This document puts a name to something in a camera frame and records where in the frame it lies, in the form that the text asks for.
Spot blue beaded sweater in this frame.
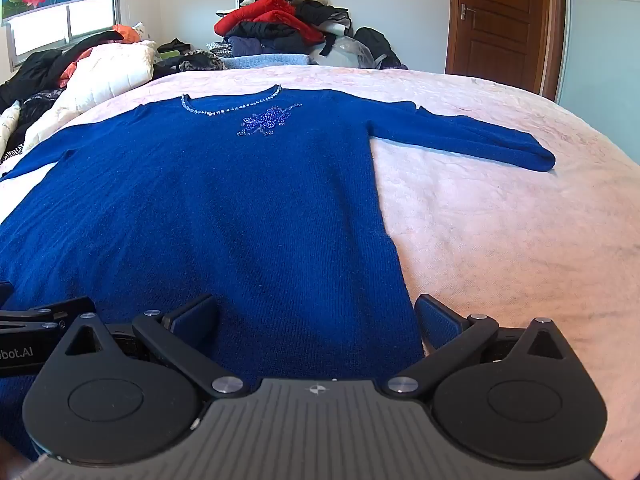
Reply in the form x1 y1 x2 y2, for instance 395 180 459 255
0 85 557 461

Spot black white patterned cloth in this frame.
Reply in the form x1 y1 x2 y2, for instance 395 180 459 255
0 92 66 162

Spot black bag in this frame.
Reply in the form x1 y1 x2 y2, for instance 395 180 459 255
352 27 402 69

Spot white quilted jacket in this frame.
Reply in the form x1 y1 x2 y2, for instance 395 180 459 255
22 40 156 153

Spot light blue knit garment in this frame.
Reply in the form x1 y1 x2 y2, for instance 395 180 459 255
220 52 318 71

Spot dark navy garments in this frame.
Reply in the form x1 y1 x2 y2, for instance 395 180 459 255
225 20 313 56

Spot black grey patterned scarf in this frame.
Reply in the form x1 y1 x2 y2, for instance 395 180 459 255
177 50 226 73

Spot clear plastic bag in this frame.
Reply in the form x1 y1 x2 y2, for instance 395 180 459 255
340 35 376 67

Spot window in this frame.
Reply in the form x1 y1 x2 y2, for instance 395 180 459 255
5 0 123 68

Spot orange garment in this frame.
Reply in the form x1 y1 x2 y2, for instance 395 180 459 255
57 24 142 88

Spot brown wooden door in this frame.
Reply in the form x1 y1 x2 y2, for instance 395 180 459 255
445 0 567 102

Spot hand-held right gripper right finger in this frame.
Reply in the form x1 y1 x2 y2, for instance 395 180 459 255
385 294 577 401

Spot pink bed sheet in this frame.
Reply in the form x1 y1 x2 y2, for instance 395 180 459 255
0 65 640 463

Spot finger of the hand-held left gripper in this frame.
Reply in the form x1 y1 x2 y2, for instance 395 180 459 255
0 296 97 334

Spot black clothing heap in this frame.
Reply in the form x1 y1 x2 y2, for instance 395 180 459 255
0 30 126 111

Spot red garment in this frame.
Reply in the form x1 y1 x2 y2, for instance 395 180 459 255
215 0 326 44

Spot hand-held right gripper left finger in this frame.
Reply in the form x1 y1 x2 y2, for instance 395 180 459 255
62 294 248 401

